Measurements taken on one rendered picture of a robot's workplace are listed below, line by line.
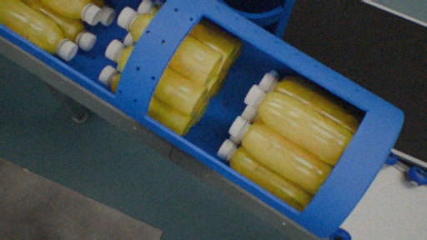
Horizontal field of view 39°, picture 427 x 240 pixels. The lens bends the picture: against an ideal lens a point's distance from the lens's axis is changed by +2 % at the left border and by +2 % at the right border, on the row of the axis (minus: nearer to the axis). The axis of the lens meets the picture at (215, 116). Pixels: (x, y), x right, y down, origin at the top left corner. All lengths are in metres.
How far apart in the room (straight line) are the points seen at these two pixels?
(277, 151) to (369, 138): 0.17
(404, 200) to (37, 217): 0.76
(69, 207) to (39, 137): 1.13
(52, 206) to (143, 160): 1.05
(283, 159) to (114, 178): 1.25
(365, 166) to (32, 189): 0.64
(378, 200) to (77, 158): 1.28
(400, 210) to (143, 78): 0.63
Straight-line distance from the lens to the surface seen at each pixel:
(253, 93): 1.08
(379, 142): 1.04
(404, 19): 2.38
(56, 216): 1.23
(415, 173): 1.32
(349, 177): 1.02
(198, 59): 1.08
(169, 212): 2.21
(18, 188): 1.25
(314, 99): 1.13
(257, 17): 1.75
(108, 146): 2.28
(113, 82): 1.20
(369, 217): 1.33
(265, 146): 1.09
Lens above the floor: 2.20
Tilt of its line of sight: 75 degrees down
